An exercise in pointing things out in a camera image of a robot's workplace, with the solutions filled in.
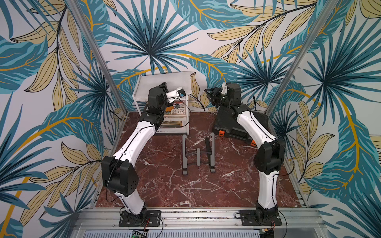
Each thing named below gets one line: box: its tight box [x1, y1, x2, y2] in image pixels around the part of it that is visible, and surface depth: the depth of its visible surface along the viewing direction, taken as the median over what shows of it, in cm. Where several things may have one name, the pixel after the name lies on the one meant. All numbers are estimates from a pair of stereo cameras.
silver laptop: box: [135, 71, 192, 95], surface depth 87 cm
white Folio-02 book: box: [155, 120, 188, 134], surface depth 106 cm
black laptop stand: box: [182, 132, 216, 176], surface depth 91 cm
